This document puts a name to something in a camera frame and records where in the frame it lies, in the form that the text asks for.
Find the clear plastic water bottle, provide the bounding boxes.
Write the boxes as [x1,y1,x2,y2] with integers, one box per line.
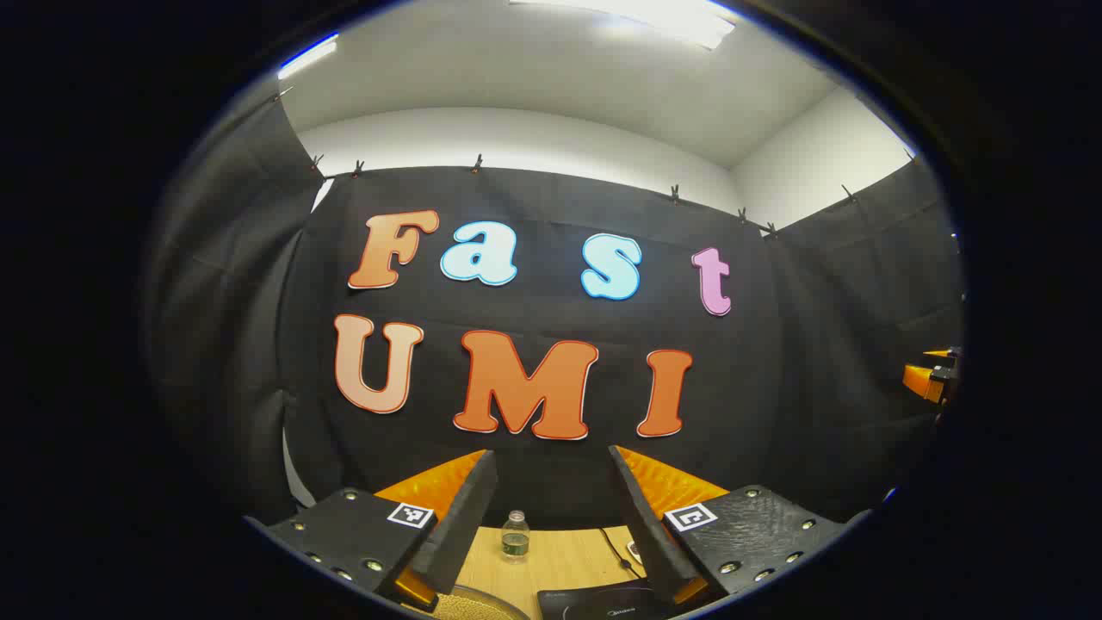
[501,510,531,565]

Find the black induction cooktop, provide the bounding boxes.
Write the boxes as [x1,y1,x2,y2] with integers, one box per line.
[536,579,681,620]

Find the black backdrop cloth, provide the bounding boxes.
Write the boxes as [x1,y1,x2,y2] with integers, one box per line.
[142,90,965,530]

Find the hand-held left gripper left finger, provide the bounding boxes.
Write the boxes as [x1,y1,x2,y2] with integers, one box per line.
[245,448,500,614]

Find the ceiling light fixture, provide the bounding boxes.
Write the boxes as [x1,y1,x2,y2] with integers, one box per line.
[277,33,339,80]

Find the steel pot with black handles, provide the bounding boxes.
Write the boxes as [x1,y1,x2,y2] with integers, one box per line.
[422,584,530,620]

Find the black power cable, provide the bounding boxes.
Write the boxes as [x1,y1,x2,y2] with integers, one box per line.
[598,527,647,580]

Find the row of black cloth clips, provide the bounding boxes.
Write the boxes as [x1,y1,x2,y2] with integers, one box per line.
[274,86,920,238]

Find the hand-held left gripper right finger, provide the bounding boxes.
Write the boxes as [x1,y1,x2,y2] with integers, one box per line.
[607,444,853,608]

